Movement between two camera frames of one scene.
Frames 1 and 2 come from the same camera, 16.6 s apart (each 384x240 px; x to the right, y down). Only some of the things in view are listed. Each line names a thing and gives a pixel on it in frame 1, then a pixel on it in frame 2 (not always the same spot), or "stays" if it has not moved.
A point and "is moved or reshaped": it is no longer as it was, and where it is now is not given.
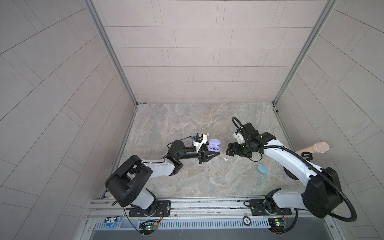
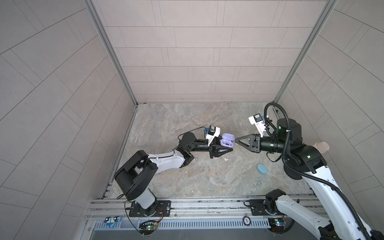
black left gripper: [201, 158] to [214, 145]
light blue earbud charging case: [262, 168] stays
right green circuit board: [276, 224] stays
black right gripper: [235, 150] to [252, 137]
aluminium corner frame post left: [108, 42] stays
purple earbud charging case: [214, 145] is moved or reshaped
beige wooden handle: [320, 147] stays
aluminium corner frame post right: [328, 6] stays
